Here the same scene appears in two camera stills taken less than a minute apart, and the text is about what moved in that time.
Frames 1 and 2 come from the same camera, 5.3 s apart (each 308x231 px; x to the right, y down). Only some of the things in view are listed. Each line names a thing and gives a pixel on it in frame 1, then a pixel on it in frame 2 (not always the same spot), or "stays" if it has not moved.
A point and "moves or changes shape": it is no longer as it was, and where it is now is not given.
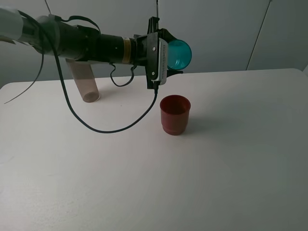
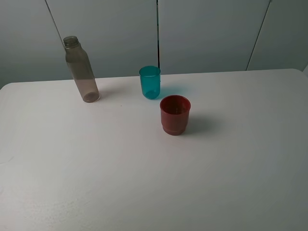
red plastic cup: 174,113 stays
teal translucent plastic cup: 179,54 moves or changes shape
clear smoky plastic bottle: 83,74 stays
